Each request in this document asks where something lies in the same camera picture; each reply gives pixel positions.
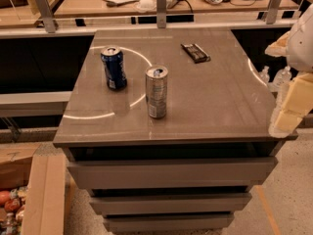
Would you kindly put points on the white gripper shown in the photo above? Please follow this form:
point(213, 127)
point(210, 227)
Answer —
point(301, 46)

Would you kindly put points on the silver redbull can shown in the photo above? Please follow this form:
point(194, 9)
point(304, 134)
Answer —
point(156, 90)

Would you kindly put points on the dark rxbar chocolate bar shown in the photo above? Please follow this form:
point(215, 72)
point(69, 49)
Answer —
point(197, 54)

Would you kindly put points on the blue pepsi can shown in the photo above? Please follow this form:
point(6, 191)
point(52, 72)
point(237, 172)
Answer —
point(112, 58)

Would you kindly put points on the grey drawer cabinet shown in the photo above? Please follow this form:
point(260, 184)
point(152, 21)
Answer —
point(191, 169)

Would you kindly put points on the white face mask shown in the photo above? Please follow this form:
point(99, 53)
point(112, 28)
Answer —
point(144, 6)

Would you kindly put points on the cardboard box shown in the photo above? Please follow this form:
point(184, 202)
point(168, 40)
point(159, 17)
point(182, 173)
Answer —
point(42, 169)

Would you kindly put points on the red fruit in box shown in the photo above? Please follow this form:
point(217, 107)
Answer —
point(12, 205)

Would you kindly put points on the metal bracket right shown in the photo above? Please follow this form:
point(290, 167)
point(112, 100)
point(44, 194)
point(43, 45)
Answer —
point(272, 11)

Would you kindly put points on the metal bracket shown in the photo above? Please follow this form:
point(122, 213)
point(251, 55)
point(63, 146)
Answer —
point(46, 15)
point(272, 11)
point(161, 13)

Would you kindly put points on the metal bracket middle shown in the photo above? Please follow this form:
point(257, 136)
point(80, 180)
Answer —
point(161, 13)

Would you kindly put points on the metal bracket left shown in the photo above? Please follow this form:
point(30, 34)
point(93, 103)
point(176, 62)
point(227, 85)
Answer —
point(46, 15)

